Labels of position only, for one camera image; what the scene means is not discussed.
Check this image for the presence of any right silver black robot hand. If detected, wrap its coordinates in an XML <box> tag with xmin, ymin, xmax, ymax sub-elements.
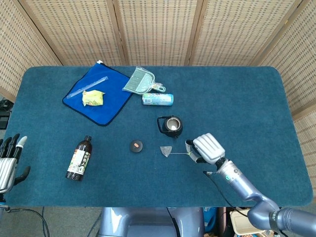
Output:
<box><xmin>185</xmin><ymin>132</ymin><xmax>226</xmax><ymax>165</ymax></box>

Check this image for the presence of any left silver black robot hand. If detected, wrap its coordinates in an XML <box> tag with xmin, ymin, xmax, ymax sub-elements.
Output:
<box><xmin>0</xmin><ymin>133</ymin><xmax>31</xmax><ymax>195</ymax></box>

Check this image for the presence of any tea bag with string tag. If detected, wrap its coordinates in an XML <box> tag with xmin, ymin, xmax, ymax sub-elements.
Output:
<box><xmin>159</xmin><ymin>145</ymin><xmax>193</xmax><ymax>158</ymax></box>

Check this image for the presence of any black cast iron teapot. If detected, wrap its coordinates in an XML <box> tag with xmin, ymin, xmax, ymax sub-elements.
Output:
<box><xmin>157</xmin><ymin>115</ymin><xmax>184</xmax><ymax>139</ymax></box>

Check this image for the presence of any blue printed bag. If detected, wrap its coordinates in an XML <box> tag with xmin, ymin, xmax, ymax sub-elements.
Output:
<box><xmin>203</xmin><ymin>207</ymin><xmax>218</xmax><ymax>233</ymax></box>

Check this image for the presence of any black teapot lid orange knob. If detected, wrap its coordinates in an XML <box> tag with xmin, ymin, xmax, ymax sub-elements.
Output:
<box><xmin>129</xmin><ymin>139</ymin><xmax>145</xmax><ymax>154</ymax></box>

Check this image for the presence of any dark sauce bottle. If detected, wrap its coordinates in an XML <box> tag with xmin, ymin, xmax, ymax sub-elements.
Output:
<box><xmin>65</xmin><ymin>135</ymin><xmax>93</xmax><ymax>182</ymax></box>

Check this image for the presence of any teal carpet table cover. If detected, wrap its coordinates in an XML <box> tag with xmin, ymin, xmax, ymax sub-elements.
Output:
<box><xmin>4</xmin><ymin>65</ymin><xmax>314</xmax><ymax>207</ymax></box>

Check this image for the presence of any black equipment box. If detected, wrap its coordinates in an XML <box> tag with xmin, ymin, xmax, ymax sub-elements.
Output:
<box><xmin>0</xmin><ymin>98</ymin><xmax>12</xmax><ymax>129</ymax></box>

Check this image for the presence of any light green drink can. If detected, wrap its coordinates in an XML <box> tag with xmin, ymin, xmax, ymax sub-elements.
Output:
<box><xmin>142</xmin><ymin>93</ymin><xmax>174</xmax><ymax>107</ymax></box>

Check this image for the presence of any beige takeaway food box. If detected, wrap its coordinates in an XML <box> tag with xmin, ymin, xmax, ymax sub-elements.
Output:
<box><xmin>229</xmin><ymin>208</ymin><xmax>267</xmax><ymax>237</ymax></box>

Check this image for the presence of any grey-blue robot torso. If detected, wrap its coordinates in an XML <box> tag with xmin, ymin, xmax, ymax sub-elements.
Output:
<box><xmin>98</xmin><ymin>206</ymin><xmax>205</xmax><ymax>237</ymax></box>

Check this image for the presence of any green dustpan brush set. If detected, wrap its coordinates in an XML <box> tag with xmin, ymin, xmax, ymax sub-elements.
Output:
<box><xmin>122</xmin><ymin>66</ymin><xmax>166</xmax><ymax>96</ymax></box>

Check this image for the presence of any blue microfibre cloth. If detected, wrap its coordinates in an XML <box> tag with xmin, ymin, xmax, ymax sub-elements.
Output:
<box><xmin>62</xmin><ymin>63</ymin><xmax>134</xmax><ymax>127</ymax></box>

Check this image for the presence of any yellow green snack packet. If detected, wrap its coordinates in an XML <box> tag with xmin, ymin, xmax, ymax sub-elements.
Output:
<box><xmin>81</xmin><ymin>89</ymin><xmax>106</xmax><ymax>107</ymax></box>

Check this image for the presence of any clear plastic ruler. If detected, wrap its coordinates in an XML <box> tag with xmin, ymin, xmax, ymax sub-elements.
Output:
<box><xmin>66</xmin><ymin>76</ymin><xmax>109</xmax><ymax>99</ymax></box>

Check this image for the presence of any rattan wooden folding screen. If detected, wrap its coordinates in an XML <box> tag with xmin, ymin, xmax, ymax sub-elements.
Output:
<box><xmin>0</xmin><ymin>0</ymin><xmax>316</xmax><ymax>173</ymax></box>

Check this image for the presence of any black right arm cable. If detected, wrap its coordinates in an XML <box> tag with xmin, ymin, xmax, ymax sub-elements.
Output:
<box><xmin>203</xmin><ymin>170</ymin><xmax>288</xmax><ymax>237</ymax></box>

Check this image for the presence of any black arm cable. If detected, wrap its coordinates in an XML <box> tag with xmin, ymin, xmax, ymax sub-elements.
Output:
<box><xmin>6</xmin><ymin>207</ymin><xmax>51</xmax><ymax>237</ymax></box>
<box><xmin>203</xmin><ymin>170</ymin><xmax>288</xmax><ymax>237</ymax></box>

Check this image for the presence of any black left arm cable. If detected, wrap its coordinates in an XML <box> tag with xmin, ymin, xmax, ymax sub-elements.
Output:
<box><xmin>6</xmin><ymin>207</ymin><xmax>51</xmax><ymax>237</ymax></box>

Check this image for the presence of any black torso cable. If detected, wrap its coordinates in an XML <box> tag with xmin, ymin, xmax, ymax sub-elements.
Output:
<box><xmin>165</xmin><ymin>207</ymin><xmax>180</xmax><ymax>237</ymax></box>

